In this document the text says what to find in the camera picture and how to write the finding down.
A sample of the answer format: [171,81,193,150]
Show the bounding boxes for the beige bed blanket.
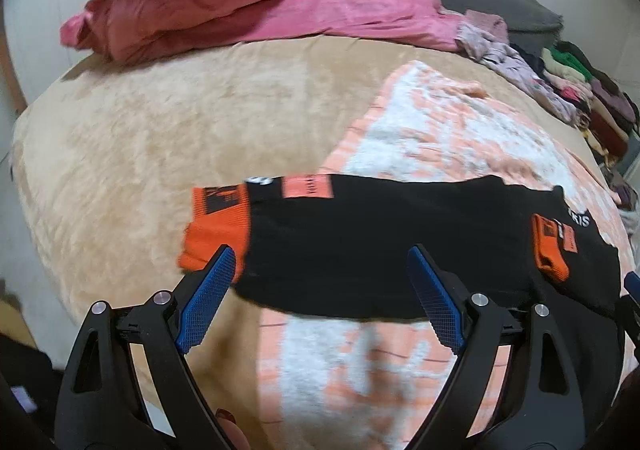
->
[10,37,616,450]

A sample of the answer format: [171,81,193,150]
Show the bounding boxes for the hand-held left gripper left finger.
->
[54,244,241,450]

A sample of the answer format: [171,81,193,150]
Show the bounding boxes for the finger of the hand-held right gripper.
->
[617,270,640,346]

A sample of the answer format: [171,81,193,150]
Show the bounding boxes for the pile of folded clothes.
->
[510,40,640,165]

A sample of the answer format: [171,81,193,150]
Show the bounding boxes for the dark purple cloth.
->
[605,170,640,251]

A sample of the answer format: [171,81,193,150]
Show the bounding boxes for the lilac crumpled clothes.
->
[455,10,578,123]

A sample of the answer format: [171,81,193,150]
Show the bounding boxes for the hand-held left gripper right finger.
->
[406,244,626,450]

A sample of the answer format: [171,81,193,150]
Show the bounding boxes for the orange and white fluffy blanket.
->
[255,60,636,450]

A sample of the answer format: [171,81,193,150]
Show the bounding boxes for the person's left hand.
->
[215,407,251,450]

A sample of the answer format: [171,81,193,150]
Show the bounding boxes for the black top with orange cuffs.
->
[177,174,623,321]

